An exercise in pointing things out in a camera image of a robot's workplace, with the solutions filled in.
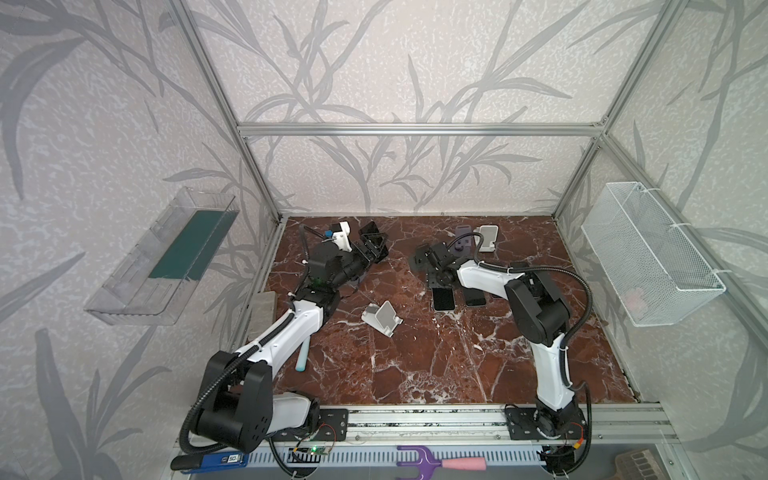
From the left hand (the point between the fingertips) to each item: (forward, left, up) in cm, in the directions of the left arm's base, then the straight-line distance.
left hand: (390, 234), depth 77 cm
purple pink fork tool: (-47, -9, -27) cm, 55 cm away
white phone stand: (+19, -34, -22) cm, 45 cm away
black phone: (+17, +8, -17) cm, 25 cm away
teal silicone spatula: (-24, +25, -26) cm, 43 cm away
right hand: (+7, -16, -28) cm, 33 cm away
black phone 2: (-3, -17, -30) cm, 35 cm away
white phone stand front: (-14, +2, -21) cm, 25 cm away
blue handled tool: (-47, +41, -23) cm, 67 cm away
